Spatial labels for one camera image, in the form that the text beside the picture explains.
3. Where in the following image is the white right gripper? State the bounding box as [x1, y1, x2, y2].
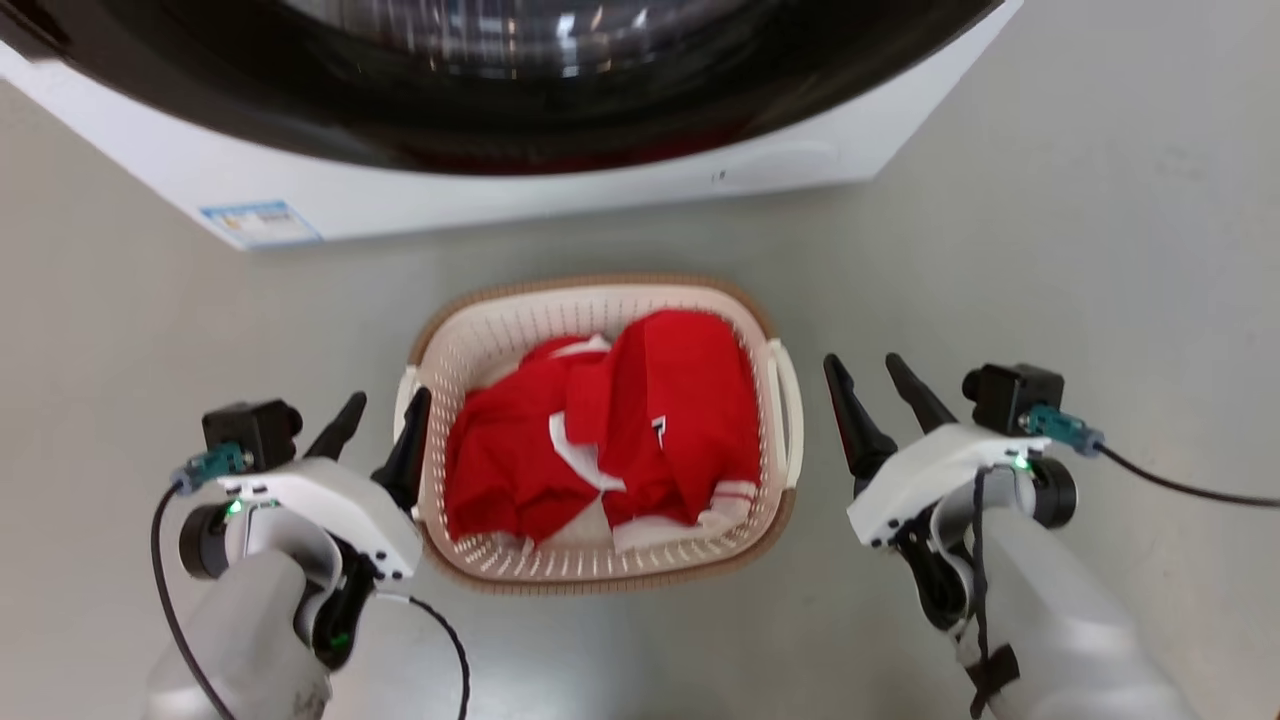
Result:
[824, 353, 1026, 549]

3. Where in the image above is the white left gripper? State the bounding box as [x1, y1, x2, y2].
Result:
[215, 387, 433, 581]

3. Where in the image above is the cream perforated laundry basket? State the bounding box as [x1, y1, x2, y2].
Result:
[393, 275, 804, 598]

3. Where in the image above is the red and white garment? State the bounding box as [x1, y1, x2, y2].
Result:
[443, 309, 763, 553]

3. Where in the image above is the blue energy label sticker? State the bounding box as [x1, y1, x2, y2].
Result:
[198, 200, 323, 251]

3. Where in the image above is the round white filter cover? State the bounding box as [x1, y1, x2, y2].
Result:
[700, 140, 841, 191]

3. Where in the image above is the white front-load washing machine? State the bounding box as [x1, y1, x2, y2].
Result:
[0, 0, 1023, 251]

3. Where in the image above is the round black washer door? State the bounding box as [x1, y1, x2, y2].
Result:
[0, 0, 1001, 177]

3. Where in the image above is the steel washer drum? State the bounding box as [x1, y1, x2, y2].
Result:
[280, 0, 751, 81]

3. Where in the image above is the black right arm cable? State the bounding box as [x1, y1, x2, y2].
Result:
[965, 468, 1023, 720]

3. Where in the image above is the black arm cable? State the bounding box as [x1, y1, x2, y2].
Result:
[375, 590, 472, 720]
[965, 468, 1023, 720]

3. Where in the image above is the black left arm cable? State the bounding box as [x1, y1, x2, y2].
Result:
[375, 590, 472, 720]

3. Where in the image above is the black left camera cable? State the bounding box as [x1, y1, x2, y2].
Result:
[150, 443, 253, 720]

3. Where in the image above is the black camera cable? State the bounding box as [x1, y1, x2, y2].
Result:
[1020, 405, 1280, 508]
[150, 443, 253, 720]

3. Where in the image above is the black right camera cable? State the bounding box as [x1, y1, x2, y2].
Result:
[1020, 405, 1280, 508]

